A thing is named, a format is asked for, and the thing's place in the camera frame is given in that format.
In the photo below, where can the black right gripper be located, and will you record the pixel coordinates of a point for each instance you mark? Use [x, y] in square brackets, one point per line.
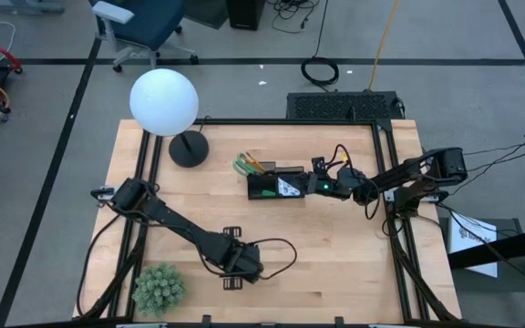
[328, 187]

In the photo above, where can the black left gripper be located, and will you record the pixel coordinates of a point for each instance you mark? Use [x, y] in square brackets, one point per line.
[244, 262]

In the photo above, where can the black mesh desk organizer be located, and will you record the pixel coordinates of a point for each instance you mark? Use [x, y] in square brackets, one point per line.
[258, 184]

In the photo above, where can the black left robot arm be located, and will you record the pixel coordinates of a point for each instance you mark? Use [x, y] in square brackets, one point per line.
[176, 223]

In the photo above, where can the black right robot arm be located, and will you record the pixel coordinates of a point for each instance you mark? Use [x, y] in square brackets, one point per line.
[404, 171]

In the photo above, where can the blue office chair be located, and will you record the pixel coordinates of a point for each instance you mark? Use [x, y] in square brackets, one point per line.
[153, 20]

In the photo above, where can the green artificial plant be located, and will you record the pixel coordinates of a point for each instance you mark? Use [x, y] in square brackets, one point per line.
[158, 291]

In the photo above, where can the black perforated computer case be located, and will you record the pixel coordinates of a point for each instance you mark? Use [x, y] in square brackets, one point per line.
[342, 105]

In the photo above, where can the white globe desk lamp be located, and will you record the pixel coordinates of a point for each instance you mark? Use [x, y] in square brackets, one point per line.
[164, 102]

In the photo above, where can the black tower box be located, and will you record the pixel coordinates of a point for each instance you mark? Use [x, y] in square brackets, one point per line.
[245, 13]

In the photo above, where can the white printed paper sheet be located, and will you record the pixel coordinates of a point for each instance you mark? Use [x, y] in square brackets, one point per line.
[470, 246]

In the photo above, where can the black crossbeam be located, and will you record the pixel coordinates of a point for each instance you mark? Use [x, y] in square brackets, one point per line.
[508, 246]

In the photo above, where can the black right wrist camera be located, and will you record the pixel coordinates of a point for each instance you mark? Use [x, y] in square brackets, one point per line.
[318, 164]

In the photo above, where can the black aluminium table frame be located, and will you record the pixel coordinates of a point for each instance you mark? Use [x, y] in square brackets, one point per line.
[267, 121]

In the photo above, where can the silver mounting bracket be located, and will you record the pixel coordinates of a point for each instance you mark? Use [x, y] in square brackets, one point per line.
[390, 195]
[102, 189]

